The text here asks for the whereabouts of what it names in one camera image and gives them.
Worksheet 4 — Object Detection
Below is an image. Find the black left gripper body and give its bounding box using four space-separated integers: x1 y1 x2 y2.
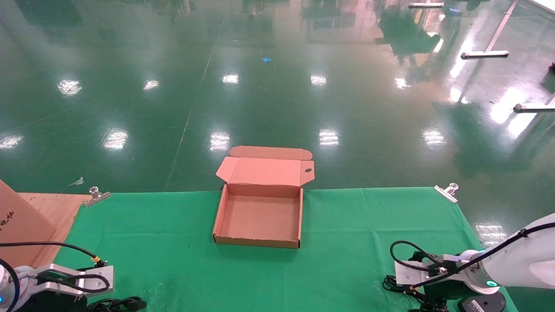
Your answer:
17 292 87 312

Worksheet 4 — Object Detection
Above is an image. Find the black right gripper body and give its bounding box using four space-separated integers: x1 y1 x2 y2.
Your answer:
423 279 482 304

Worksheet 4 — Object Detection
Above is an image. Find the black computer mouse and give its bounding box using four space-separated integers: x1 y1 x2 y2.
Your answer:
459 292 506 312

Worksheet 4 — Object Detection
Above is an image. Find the black mouse cable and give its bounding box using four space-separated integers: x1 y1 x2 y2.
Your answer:
382 275 434 312

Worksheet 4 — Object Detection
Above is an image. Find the open brown cardboard box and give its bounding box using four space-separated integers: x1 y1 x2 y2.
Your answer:
212 146 315 249

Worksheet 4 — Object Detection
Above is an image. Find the large closed brown carton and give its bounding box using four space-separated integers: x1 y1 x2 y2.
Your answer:
0 180 57 267

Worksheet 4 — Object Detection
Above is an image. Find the silver metal binder clip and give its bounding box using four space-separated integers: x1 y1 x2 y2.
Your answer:
84 186 111 207
434 183 460 204

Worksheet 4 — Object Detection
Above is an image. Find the green table cloth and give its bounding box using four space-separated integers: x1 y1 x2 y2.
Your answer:
52 187 519 312

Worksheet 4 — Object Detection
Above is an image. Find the white table foot with cap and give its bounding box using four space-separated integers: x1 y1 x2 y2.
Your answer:
514 92 555 112

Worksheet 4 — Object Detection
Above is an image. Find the white table leg with pole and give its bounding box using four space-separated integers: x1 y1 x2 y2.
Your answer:
461 0 519 59

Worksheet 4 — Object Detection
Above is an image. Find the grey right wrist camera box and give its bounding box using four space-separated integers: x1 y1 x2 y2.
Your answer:
395 255 471 286

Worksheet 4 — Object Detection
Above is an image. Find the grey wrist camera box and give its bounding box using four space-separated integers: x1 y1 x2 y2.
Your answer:
395 255 471 286
15 263 114 299

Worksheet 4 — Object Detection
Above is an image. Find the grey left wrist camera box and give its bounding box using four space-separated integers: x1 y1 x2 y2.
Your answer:
15 263 114 299

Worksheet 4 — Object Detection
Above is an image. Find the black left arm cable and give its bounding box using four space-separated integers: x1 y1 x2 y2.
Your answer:
0 241 110 312

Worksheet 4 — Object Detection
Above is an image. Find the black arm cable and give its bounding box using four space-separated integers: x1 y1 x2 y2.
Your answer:
0 241 110 312
389 222 555 289

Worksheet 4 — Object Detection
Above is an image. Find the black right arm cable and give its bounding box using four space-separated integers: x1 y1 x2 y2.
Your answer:
389 222 555 289

